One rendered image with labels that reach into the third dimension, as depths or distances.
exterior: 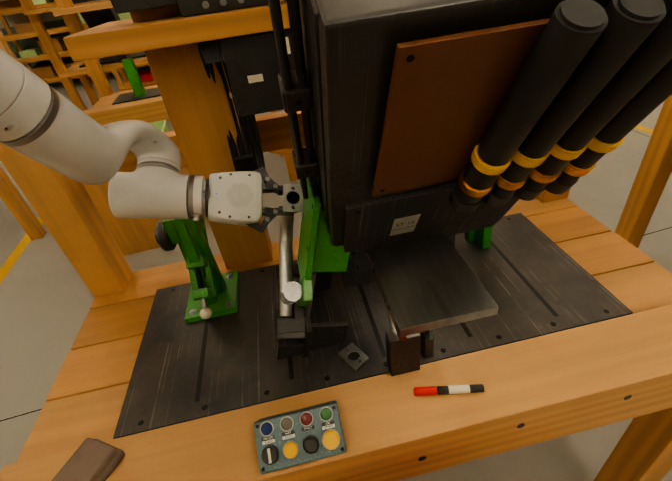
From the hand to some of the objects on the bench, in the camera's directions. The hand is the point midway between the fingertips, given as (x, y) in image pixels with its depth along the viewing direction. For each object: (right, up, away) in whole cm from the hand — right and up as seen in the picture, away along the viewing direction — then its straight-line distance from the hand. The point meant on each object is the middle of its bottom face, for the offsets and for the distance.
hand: (287, 200), depth 76 cm
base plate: (+17, -25, +19) cm, 36 cm away
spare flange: (+14, -33, +5) cm, 36 cm away
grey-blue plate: (+28, -30, +6) cm, 42 cm away
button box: (+4, -46, -6) cm, 47 cm away
